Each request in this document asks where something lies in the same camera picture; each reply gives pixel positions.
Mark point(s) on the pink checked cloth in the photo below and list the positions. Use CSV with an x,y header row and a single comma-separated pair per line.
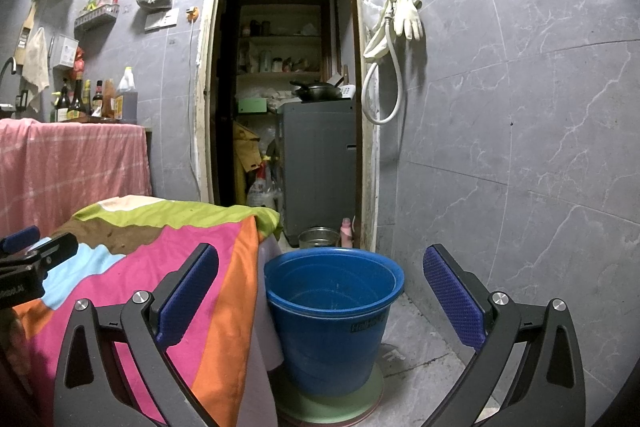
x,y
75,167

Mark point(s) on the white wall box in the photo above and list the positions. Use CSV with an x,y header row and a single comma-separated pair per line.
x,y
65,52

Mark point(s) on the green bottle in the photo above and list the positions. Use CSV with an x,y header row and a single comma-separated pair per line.
x,y
56,109

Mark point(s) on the grey wall shelf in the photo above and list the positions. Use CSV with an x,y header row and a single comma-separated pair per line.
x,y
97,19

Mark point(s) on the white spray bottle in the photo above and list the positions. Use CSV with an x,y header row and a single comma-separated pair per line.
x,y
262,192

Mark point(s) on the wooden door frame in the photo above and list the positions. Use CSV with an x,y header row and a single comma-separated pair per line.
x,y
202,107

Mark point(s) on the wooden storage shelf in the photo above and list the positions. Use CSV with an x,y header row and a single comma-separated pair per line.
x,y
280,38

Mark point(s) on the green round mat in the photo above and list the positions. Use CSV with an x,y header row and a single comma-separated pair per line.
x,y
325,407

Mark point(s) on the black wok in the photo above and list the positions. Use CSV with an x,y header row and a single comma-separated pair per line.
x,y
317,93

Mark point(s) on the wooden brush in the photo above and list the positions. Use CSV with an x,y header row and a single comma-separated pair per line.
x,y
24,39

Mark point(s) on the pale pink sheet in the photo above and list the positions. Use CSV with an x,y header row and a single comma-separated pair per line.
x,y
267,347

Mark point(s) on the dark bottle white label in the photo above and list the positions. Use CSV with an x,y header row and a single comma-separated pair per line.
x,y
63,107

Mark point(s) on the metal basin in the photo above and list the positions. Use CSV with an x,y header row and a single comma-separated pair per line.
x,y
319,237

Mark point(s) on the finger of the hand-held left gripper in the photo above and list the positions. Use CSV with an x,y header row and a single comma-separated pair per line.
x,y
57,249
20,238

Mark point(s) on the grey washing machine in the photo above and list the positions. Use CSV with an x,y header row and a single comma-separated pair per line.
x,y
317,157

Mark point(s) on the clear plastic bag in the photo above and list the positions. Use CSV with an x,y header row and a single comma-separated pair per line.
x,y
372,12

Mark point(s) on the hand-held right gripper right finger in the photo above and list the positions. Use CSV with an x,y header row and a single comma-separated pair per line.
x,y
455,302

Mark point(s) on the blue plastic bucket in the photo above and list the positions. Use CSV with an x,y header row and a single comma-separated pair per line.
x,y
330,337

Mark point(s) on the yellow bag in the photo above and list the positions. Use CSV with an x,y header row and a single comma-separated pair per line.
x,y
247,149

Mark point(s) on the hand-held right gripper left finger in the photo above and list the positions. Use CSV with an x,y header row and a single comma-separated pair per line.
x,y
185,297

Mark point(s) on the black faucet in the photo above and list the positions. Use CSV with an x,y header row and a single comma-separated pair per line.
x,y
7,66

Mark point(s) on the green box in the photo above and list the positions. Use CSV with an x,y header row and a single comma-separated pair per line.
x,y
252,106

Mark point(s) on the beige rag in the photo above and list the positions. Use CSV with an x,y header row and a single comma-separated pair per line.
x,y
36,67

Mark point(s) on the dark bottle red cap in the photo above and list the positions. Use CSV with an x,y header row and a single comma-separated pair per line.
x,y
98,102

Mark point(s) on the wall socket panel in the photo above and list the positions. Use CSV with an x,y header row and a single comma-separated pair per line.
x,y
161,20

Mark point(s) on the white rubber gloves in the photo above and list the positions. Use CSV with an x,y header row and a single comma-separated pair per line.
x,y
409,19

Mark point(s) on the tall dark sauce bottle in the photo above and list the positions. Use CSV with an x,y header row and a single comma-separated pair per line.
x,y
76,104

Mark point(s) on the yellow bottle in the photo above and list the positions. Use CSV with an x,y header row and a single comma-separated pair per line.
x,y
87,99

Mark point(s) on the orange wall hook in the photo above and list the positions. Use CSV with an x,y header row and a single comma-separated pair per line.
x,y
192,13

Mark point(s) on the colourful patchwork blanket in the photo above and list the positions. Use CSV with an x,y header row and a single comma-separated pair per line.
x,y
150,267

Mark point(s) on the large oil jug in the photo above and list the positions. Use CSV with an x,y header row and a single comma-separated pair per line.
x,y
126,104

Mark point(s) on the red hanging bag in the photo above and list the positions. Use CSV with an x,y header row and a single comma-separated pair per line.
x,y
79,63

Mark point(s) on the pink bottle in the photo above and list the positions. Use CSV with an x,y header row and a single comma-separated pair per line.
x,y
346,234

